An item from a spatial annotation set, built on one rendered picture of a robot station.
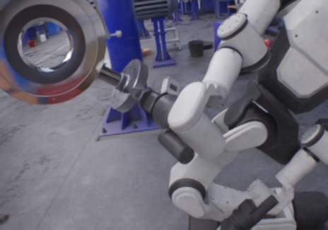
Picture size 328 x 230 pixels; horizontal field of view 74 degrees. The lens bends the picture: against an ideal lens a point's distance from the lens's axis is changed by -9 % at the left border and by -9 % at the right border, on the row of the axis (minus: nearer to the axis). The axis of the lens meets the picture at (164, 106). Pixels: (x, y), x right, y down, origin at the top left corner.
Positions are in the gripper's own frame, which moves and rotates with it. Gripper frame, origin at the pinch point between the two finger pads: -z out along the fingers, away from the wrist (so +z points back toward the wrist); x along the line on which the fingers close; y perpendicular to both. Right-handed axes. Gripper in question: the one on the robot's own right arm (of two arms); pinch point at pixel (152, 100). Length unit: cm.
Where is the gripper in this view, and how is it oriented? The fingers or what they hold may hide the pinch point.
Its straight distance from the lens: 66.3
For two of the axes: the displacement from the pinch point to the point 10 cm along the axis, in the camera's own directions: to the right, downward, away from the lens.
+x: -7.8, -3.8, -4.9
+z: 4.2, 2.6, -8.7
